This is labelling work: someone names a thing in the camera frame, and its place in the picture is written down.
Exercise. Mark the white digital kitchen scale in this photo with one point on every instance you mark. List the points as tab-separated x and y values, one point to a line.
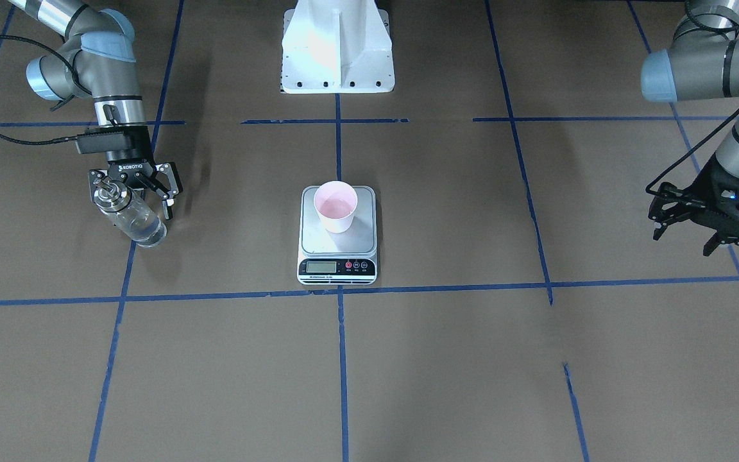
338	259

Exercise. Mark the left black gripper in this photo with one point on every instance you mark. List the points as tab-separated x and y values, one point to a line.
702	191

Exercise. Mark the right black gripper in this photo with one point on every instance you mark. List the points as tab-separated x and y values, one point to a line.
127	164

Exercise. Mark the pink plastic cup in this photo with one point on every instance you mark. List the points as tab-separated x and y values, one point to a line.
335	203

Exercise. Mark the clear glass sauce bottle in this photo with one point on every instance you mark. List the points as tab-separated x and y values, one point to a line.
131	214

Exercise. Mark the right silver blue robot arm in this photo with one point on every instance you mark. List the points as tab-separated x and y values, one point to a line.
97	61

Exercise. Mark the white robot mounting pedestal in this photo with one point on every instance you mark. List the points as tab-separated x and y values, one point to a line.
337	47

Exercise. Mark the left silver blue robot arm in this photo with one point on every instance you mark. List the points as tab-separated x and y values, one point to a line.
702	62

